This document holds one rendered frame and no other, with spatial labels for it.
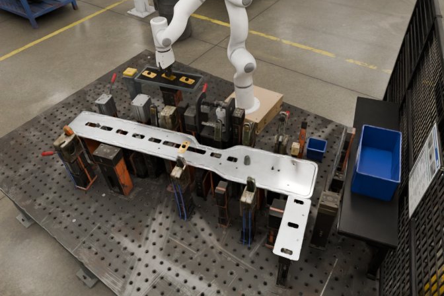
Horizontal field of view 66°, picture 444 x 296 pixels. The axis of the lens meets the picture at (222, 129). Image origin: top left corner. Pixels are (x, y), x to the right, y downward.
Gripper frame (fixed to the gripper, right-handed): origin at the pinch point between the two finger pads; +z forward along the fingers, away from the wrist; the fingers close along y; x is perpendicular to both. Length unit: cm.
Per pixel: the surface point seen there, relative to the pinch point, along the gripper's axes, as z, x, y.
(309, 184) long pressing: 19, 96, 13
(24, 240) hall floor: 119, -77, 100
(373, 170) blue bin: 15, 116, -8
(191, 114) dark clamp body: 11.0, 25.4, 11.5
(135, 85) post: 10.4, -19.7, 10.2
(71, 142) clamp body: 15, -16, 60
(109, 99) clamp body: 13.2, -25.7, 25.8
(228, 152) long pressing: 19, 54, 17
